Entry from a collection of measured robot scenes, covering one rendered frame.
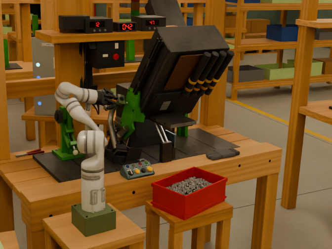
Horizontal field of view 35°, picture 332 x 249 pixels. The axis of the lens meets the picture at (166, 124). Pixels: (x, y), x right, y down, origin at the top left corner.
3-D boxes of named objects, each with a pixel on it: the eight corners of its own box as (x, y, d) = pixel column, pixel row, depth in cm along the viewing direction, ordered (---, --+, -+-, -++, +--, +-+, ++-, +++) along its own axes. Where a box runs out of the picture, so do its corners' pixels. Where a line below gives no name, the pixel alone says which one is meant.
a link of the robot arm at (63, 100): (50, 94, 260) (63, 115, 255) (57, 82, 255) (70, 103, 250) (61, 93, 265) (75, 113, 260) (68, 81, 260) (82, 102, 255)
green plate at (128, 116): (142, 132, 275) (152, 93, 272) (129, 130, 270) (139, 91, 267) (132, 126, 284) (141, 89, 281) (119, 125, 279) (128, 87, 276)
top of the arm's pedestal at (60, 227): (145, 240, 214) (145, 231, 213) (73, 262, 197) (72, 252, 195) (109, 210, 239) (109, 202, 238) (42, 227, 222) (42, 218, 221)
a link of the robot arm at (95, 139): (104, 127, 209) (104, 167, 214) (81, 127, 208) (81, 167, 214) (104, 134, 201) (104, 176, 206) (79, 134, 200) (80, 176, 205)
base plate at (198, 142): (240, 149, 304) (240, 146, 303) (62, 186, 247) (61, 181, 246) (198, 130, 338) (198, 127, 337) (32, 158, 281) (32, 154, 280)
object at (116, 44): (125, 66, 289) (125, 39, 285) (97, 69, 280) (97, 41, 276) (114, 63, 299) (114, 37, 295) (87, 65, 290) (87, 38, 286)
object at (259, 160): (280, 172, 307) (282, 148, 303) (31, 233, 229) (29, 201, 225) (264, 164, 318) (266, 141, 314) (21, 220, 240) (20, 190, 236)
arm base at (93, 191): (108, 208, 214) (108, 169, 209) (90, 214, 208) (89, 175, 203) (95, 200, 221) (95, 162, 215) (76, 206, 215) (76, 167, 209)
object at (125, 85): (175, 141, 309) (177, 85, 299) (129, 149, 293) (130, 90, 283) (158, 133, 324) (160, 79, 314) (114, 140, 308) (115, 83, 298)
